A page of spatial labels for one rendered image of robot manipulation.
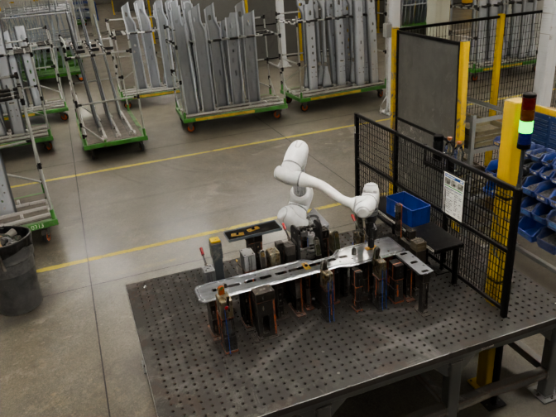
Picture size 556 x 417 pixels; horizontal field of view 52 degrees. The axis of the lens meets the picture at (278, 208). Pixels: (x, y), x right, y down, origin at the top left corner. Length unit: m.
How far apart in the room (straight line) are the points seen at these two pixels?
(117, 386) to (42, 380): 0.61
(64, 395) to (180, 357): 1.35
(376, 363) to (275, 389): 0.59
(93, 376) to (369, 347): 2.21
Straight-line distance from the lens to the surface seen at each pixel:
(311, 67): 11.15
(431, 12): 11.09
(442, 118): 5.75
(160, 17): 12.48
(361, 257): 3.67
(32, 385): 4.78
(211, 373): 3.32
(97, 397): 4.46
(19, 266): 5.42
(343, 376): 3.22
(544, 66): 7.57
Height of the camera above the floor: 2.83
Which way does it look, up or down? 25 degrees down
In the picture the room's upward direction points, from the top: 4 degrees counter-clockwise
